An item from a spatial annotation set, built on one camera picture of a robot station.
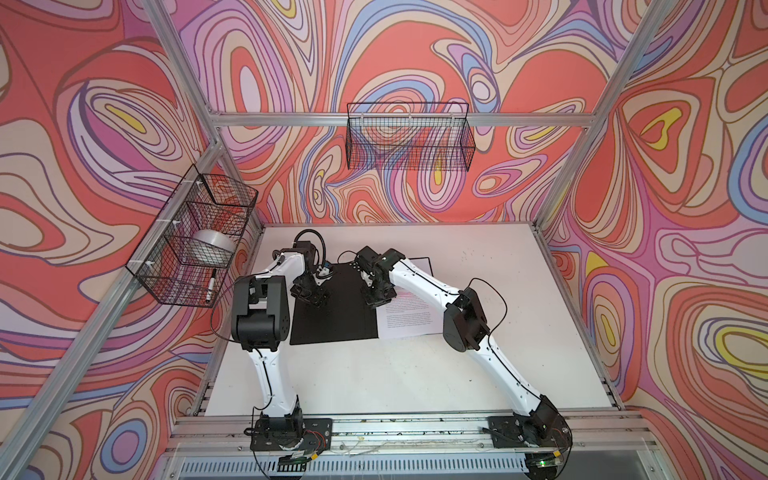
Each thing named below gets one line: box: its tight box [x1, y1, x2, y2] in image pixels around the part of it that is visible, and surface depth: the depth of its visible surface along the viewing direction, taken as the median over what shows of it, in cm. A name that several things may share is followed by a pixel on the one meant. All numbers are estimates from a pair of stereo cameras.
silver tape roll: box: [183, 230, 236, 267], surface depth 74 cm
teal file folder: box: [289, 261, 378, 345], surface depth 93 cm
